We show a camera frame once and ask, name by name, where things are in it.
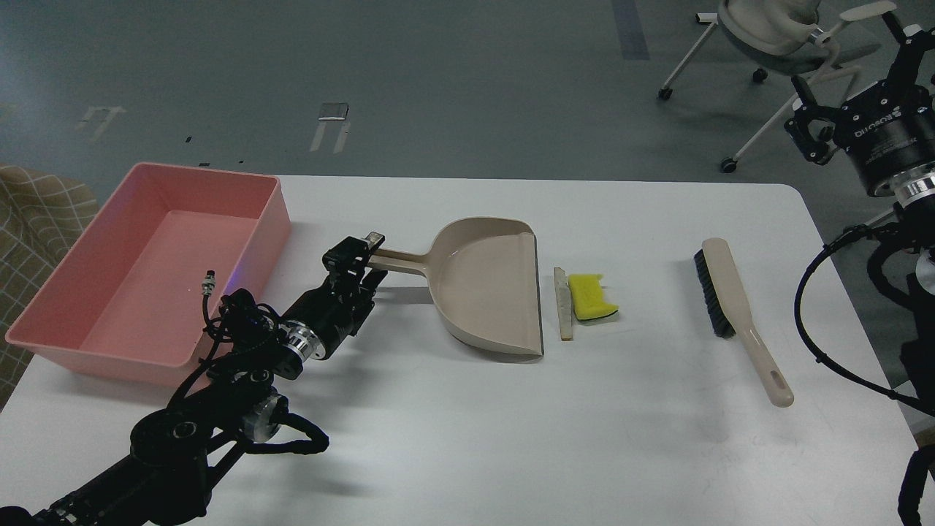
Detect white office chair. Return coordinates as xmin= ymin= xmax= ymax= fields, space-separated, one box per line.
xmin=657 ymin=0 xmax=901 ymax=174

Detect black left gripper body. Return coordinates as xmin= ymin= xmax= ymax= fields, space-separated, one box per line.
xmin=281 ymin=284 xmax=376 ymax=362

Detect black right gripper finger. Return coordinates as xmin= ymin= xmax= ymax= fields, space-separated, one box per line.
xmin=882 ymin=11 xmax=934 ymax=92
xmin=784 ymin=75 xmax=852 ymax=164

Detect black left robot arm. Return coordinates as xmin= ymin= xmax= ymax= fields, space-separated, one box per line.
xmin=2 ymin=232 xmax=386 ymax=525

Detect yellow sponge piece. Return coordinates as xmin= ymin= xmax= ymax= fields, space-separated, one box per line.
xmin=568 ymin=273 xmax=620 ymax=321

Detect beige scrap strip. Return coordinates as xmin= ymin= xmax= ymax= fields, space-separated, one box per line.
xmin=552 ymin=266 xmax=573 ymax=342

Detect beige plastic dustpan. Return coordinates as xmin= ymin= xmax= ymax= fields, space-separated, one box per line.
xmin=367 ymin=217 xmax=544 ymax=359

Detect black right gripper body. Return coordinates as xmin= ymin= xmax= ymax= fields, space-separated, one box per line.
xmin=837 ymin=81 xmax=933 ymax=197

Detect beige hand brush black bristles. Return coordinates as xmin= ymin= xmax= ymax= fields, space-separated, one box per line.
xmin=692 ymin=237 xmax=795 ymax=408

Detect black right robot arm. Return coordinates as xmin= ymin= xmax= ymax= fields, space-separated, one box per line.
xmin=785 ymin=1 xmax=933 ymax=416

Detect pink plastic bin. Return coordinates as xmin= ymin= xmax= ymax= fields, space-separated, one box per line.
xmin=5 ymin=163 xmax=291 ymax=386

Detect beige checkered cloth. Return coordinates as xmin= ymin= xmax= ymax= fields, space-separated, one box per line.
xmin=0 ymin=164 xmax=99 ymax=410

